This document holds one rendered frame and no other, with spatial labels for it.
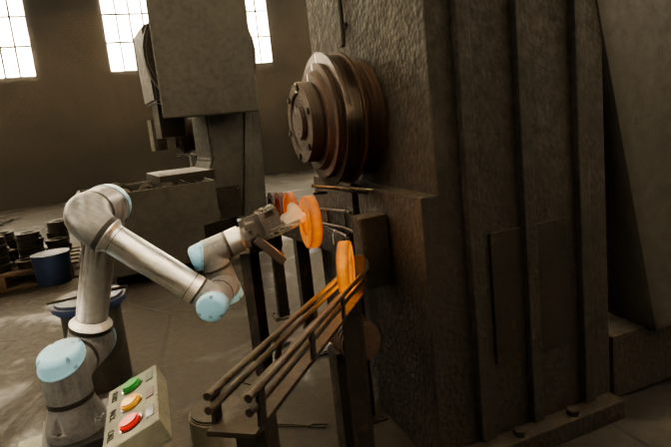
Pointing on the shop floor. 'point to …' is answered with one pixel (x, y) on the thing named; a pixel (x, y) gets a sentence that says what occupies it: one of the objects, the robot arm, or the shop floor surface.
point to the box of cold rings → (169, 217)
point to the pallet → (13, 257)
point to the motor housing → (346, 378)
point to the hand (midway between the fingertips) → (309, 216)
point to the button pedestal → (154, 426)
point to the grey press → (204, 88)
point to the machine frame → (480, 186)
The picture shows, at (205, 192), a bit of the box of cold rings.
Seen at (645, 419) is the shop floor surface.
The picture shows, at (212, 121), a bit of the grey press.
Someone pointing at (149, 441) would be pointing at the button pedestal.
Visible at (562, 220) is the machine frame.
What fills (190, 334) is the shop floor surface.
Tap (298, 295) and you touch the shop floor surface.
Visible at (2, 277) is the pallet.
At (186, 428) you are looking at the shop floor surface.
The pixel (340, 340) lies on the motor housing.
